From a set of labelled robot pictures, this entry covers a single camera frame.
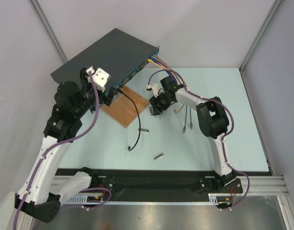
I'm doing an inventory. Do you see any long grey patch cable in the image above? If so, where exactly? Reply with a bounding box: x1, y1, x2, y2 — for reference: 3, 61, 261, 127
152, 56, 189, 134

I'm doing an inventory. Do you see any yellow patch cable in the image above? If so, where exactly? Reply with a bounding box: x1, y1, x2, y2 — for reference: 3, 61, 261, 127
147, 58, 186, 87

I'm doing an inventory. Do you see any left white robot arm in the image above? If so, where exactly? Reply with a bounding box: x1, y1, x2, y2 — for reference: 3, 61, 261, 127
14, 67, 114, 223

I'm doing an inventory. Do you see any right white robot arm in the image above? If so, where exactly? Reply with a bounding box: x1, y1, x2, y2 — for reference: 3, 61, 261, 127
147, 77, 236, 193

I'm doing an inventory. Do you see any wooden board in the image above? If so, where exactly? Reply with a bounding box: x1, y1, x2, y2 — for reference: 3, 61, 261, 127
101, 86, 150, 128

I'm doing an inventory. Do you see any black cable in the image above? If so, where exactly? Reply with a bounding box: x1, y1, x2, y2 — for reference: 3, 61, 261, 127
115, 88, 143, 151

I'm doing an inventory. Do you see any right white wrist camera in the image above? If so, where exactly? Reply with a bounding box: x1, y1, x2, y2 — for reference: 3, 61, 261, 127
147, 83, 161, 98

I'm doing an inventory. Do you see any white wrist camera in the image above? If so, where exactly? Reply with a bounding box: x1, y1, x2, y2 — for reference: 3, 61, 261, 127
86, 66, 111, 92
147, 83, 161, 98

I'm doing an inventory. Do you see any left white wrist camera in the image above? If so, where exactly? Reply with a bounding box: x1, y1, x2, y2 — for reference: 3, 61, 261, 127
86, 66, 111, 92

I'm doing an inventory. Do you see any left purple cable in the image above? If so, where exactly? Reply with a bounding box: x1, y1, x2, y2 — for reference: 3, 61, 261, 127
13, 70, 113, 230

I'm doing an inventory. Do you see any purple cable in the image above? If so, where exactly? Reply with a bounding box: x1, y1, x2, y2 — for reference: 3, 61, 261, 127
13, 70, 113, 230
147, 69, 251, 211

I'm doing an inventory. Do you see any dark grey network switch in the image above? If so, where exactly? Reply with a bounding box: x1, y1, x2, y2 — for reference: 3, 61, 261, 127
50, 28, 160, 114

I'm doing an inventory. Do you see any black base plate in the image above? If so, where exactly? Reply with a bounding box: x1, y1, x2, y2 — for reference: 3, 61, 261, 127
90, 170, 243, 198

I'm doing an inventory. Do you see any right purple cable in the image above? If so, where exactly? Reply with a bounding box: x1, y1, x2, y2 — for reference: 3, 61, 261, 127
147, 69, 251, 211

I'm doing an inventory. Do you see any white cable duct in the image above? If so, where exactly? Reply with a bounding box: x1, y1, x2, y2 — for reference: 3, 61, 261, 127
65, 193, 230, 206

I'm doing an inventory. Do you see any aluminium rail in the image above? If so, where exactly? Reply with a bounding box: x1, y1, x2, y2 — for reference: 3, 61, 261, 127
51, 175, 289, 196

